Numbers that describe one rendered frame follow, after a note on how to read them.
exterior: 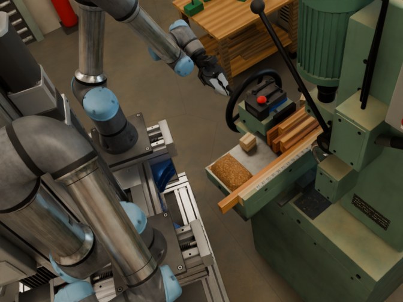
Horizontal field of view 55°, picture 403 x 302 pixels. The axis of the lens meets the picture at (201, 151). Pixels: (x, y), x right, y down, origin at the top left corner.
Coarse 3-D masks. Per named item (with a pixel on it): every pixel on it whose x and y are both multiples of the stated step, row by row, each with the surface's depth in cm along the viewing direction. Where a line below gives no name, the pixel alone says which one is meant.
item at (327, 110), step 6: (312, 96) 115; (336, 96) 113; (306, 102) 117; (318, 102) 113; (330, 102) 112; (306, 108) 119; (318, 108) 114; (324, 108) 111; (330, 108) 111; (312, 114) 118; (324, 114) 113; (330, 114) 110; (324, 120) 115
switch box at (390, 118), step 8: (400, 72) 64; (400, 80) 65; (400, 88) 66; (392, 96) 69; (400, 96) 67; (392, 104) 70; (400, 104) 68; (392, 112) 71; (400, 112) 69; (392, 120) 72; (400, 120) 70; (400, 128) 71
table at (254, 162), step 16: (240, 128) 138; (256, 144) 129; (240, 160) 126; (256, 160) 125; (272, 160) 124; (208, 176) 129; (288, 176) 119; (224, 192) 124; (272, 192) 119; (240, 208) 119; (256, 208) 119
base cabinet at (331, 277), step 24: (264, 216) 155; (288, 216) 132; (264, 240) 176; (288, 240) 147; (312, 240) 127; (288, 264) 167; (312, 264) 141; (336, 264) 122; (312, 288) 158; (336, 288) 135; (360, 288) 118; (384, 288) 134
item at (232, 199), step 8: (296, 144) 121; (288, 152) 120; (280, 160) 119; (264, 168) 118; (256, 176) 117; (248, 184) 115; (232, 192) 115; (224, 200) 114; (232, 200) 113; (224, 208) 113
